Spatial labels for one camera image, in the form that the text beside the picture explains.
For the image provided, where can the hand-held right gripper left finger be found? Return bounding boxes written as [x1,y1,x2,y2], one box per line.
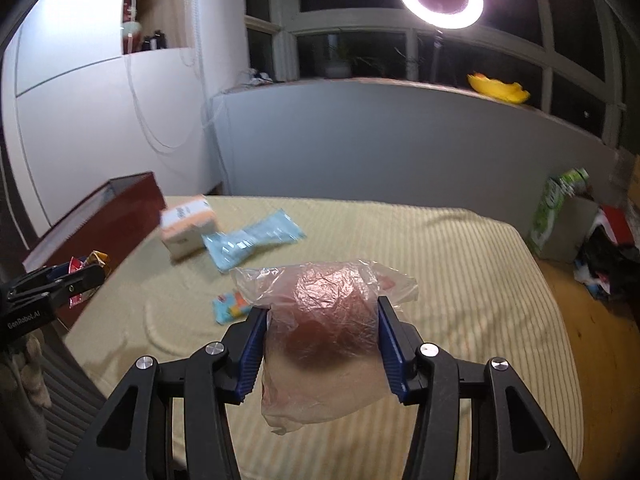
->
[75,305,271,480]

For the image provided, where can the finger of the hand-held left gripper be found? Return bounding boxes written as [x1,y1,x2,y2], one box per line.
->
[15,264,107,311]
[9,266,76,293]

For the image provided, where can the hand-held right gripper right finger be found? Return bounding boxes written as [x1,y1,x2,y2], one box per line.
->
[376,296,581,480]

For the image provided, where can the red snack packet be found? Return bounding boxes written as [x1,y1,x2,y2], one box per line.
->
[67,256,90,307]

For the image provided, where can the gold snack packet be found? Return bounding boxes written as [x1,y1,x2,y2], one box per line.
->
[84,251,111,276]

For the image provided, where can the dark red storage box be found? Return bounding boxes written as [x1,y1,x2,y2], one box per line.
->
[22,171,168,331]

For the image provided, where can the clear plastic bag pink contents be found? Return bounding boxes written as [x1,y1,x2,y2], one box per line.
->
[229,259,420,436]

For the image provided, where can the colourful small packet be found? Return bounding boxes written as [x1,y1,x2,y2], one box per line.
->
[212,290,258,326]

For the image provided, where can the striped yellow bed sheet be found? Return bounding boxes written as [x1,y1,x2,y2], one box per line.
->
[65,195,586,480]

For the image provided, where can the light blue packet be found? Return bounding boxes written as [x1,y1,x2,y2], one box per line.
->
[201,210,307,273]

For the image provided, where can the grey ribbed cloth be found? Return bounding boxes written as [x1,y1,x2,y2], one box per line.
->
[30,355,118,480]

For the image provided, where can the orange tissue pack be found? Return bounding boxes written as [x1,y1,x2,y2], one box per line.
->
[159,195,218,261]

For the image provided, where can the green printed cardboard box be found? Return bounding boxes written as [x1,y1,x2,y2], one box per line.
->
[527,176,601,263]

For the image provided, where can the pile of dark clothes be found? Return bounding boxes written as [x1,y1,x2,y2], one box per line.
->
[575,220,640,302]

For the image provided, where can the green packet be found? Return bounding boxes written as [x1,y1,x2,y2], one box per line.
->
[557,167,590,193]

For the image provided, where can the ceramic vase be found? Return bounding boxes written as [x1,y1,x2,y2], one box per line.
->
[122,7,141,54]

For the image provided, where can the red flat box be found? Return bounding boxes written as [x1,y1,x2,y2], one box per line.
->
[597,204,640,247]

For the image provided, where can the white power strip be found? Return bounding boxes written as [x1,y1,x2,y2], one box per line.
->
[242,67,276,86]

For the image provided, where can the white ribbed pipe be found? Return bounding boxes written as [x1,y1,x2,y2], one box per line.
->
[192,0,211,128]

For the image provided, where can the yellow fruit bowl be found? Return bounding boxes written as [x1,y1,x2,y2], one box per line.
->
[467,72,531,106]

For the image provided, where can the potted plant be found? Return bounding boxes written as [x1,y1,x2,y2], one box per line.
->
[322,35,371,79]

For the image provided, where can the white-framed window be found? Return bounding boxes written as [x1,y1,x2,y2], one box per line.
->
[245,0,640,151]

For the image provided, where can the white cable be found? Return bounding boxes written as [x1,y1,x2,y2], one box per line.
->
[127,0,216,150]

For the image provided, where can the wooden wall shelf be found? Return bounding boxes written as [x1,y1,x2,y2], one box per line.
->
[121,0,196,56]

